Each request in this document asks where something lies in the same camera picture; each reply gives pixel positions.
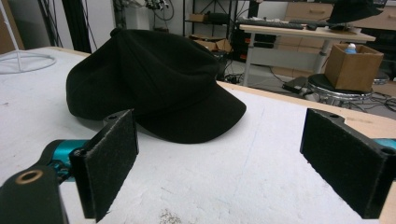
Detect black newsboy cap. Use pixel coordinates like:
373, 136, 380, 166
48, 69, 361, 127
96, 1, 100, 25
65, 27, 248, 145

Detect white wire stand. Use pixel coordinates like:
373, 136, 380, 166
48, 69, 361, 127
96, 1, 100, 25
0, 0, 58, 76

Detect round black stool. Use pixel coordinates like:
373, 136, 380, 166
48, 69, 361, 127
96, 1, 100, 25
307, 73, 374, 108

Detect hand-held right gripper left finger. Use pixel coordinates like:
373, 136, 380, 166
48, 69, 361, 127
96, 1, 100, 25
68, 108, 140, 223

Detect black hanging cables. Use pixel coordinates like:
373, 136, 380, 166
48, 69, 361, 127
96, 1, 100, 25
36, 0, 64, 49

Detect light wooden desk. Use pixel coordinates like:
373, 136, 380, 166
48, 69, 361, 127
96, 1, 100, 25
238, 23, 377, 88

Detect blue and white bottle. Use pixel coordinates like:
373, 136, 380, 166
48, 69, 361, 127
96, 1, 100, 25
344, 42, 358, 55

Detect black metal shelf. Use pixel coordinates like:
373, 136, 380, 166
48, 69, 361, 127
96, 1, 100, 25
182, 0, 241, 41

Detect open cardboard box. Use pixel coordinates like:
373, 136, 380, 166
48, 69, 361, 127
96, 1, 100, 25
188, 33, 233, 54

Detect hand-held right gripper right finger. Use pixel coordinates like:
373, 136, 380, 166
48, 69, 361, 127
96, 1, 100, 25
300, 107, 396, 219

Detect black keyboard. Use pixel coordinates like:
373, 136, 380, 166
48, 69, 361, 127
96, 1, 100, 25
236, 18, 306, 31

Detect black flat box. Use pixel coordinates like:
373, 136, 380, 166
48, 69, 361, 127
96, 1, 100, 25
282, 76, 310, 93

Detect black floor cables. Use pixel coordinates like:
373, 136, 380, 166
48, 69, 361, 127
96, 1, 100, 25
348, 91, 396, 114

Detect brown cardboard box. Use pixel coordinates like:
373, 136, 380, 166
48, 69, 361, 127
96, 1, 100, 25
324, 43, 385, 93

